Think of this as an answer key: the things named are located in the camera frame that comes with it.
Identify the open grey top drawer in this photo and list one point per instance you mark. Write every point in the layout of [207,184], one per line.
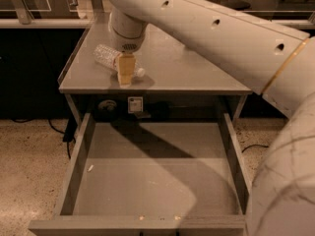
[152,179]

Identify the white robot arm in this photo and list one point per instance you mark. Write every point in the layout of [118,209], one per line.
[274,61]

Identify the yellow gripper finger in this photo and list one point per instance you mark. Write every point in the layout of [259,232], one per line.
[125,67]

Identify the grey cabinet with top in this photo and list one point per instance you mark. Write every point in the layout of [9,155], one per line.
[179,85]

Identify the clear plastic water bottle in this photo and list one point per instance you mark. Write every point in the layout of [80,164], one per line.
[106,56]

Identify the white label tag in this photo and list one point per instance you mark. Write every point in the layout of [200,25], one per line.
[135,104]

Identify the round grey wheel under top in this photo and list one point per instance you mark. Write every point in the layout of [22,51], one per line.
[107,106]

